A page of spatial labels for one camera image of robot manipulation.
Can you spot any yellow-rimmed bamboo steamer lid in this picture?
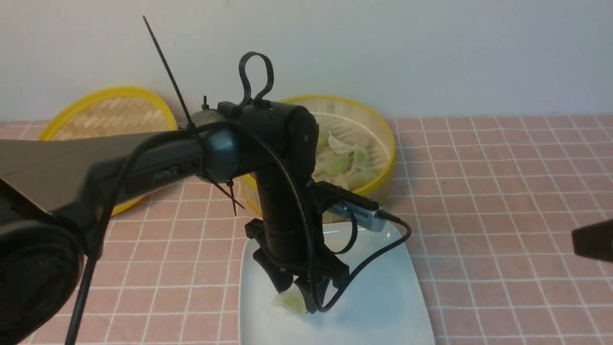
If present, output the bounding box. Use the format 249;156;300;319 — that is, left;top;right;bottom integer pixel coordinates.
38;87;178;217

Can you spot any pale dumpling front right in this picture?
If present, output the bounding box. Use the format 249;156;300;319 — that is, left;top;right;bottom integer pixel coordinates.
331;173;350;190

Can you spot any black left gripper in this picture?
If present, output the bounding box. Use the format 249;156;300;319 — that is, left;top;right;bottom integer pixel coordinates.
245;218;350;314

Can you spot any pink checked tablecloth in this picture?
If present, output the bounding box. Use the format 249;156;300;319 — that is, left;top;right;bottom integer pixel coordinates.
0;115;613;345

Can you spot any white square plate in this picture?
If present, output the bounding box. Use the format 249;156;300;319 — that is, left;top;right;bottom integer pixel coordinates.
238;240;435;345

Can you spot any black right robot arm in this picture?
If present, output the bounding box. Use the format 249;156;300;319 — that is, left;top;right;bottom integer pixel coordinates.
571;219;613;263

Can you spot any green dumpling top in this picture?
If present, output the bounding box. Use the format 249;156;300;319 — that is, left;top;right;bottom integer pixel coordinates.
316;129;330;150

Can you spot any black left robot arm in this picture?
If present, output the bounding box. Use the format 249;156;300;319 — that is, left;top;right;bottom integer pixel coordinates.
1;100;350;345

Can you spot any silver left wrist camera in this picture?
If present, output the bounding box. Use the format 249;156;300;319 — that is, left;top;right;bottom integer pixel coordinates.
313;181;386;233

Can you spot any green dumpling centre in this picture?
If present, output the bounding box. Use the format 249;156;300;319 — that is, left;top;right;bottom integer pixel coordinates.
324;153;352;176

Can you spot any black left camera cable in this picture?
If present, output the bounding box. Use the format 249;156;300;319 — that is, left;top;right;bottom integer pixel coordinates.
65;122;412;345

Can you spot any yellow-rimmed bamboo steamer basket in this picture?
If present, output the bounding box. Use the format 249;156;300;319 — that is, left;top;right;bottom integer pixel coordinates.
239;94;397;224

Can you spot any black cable tie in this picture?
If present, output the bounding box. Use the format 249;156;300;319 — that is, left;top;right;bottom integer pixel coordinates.
142;15;195;128

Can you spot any green dumpling front left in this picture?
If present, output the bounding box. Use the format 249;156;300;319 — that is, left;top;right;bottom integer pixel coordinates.
272;288;308;317

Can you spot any white dumpling upper right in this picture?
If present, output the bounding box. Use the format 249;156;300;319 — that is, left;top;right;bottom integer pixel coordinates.
328;134;354;155

